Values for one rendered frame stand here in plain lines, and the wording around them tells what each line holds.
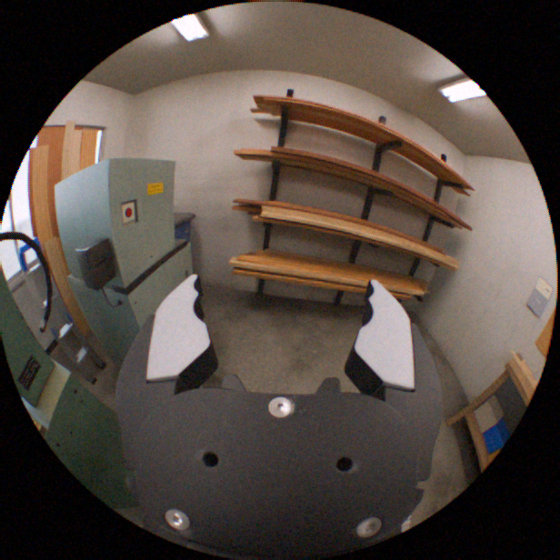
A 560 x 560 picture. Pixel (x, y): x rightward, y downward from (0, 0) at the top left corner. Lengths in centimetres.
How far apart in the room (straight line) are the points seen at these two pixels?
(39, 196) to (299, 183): 254
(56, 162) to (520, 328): 459
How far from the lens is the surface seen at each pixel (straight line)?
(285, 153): 139
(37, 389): 87
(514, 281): 251
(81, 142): 242
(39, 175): 214
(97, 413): 96
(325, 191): 193
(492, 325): 255
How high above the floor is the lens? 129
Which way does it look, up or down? 30 degrees down
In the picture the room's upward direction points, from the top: 10 degrees clockwise
